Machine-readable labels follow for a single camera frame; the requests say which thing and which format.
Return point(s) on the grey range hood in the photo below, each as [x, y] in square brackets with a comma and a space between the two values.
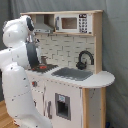
[42, 25]

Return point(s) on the toy microwave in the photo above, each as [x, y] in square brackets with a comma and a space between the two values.
[74, 23]

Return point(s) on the black toy stovetop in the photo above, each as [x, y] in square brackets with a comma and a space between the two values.
[44, 68]

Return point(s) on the red right stove knob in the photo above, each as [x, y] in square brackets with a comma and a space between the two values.
[34, 83]

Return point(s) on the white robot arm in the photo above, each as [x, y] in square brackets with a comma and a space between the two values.
[20, 54]

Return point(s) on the grey toy sink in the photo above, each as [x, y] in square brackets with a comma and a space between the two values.
[73, 74]

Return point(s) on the wooden toy kitchen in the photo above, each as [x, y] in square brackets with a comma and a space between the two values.
[87, 97]

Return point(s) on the black toy faucet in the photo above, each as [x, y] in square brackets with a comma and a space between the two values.
[82, 64]

